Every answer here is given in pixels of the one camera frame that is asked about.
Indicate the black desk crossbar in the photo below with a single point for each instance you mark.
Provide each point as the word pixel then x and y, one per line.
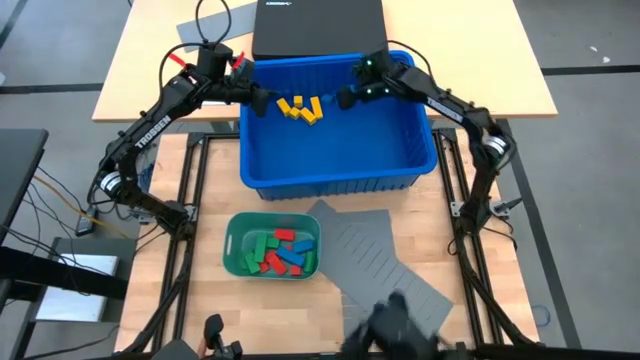
pixel 60 277

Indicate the grey metal plate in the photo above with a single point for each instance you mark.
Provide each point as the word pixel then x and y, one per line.
pixel 100 247

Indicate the long grey slotted divider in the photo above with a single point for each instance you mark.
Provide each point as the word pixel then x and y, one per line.
pixel 360 270

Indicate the small green plastic basket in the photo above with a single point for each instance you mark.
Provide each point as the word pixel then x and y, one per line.
pixel 230 250

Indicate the long green wooden block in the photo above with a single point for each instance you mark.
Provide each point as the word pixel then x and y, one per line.
pixel 260 247

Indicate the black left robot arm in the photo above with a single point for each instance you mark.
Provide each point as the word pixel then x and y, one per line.
pixel 150 130

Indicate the silver metal clamp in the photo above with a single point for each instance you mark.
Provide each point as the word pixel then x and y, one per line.
pixel 144 216
pixel 506 205

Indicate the long yellow wooden block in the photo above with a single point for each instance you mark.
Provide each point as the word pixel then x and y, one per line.
pixel 316 106

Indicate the long blue wooden block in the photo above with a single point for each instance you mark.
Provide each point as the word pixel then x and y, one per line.
pixel 290 256

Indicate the small yellow wooden cube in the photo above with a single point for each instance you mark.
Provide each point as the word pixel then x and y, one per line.
pixel 298 101
pixel 294 114

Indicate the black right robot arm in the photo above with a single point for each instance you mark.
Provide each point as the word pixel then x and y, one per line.
pixel 445 107

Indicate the short grey slotted divider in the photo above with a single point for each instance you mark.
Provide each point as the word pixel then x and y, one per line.
pixel 380 220

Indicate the large blue plastic bin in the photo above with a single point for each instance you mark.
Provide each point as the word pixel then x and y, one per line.
pixel 350 150

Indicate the person's left hand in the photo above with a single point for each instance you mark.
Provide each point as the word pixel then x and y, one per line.
pixel 201 346

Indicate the small red wooden cube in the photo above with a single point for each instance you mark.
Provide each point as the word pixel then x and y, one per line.
pixel 296 270

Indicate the grey flat panel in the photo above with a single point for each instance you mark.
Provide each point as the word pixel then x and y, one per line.
pixel 210 25

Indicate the long red wooden block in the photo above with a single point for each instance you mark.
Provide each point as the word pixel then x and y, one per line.
pixel 276 263

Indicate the black power adapter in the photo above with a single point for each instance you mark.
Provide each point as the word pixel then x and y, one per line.
pixel 86 224

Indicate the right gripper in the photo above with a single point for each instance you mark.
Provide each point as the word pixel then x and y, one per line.
pixel 375 75

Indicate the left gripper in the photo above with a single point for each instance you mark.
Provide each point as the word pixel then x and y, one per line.
pixel 225 75

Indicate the black side desk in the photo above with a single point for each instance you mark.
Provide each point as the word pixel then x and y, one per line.
pixel 20 170

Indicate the light wood desk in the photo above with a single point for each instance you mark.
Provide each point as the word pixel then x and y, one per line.
pixel 500 50

